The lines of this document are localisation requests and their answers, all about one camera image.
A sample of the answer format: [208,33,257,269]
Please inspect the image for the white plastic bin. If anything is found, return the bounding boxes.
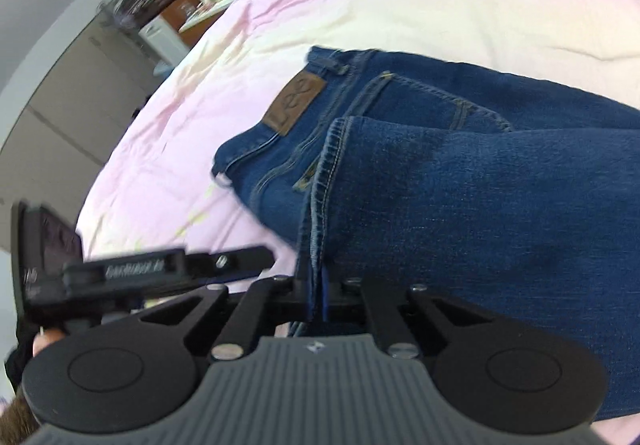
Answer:
[138,14,189,69]

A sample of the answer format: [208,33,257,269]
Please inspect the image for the blue denim pants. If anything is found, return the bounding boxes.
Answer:
[210,45,640,427]

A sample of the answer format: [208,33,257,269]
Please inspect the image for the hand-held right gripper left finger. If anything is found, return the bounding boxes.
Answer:
[140,276,310,360]

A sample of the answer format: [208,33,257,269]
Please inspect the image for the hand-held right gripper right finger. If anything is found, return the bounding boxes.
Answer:
[321,269,497,359]

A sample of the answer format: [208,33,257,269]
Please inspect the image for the white-topped brown nightstand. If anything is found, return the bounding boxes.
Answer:
[159,0,261,49]

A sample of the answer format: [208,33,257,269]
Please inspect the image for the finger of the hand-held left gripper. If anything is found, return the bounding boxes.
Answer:
[182,246,277,285]

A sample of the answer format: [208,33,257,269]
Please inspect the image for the person's left hand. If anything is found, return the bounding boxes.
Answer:
[32,329,67,358]

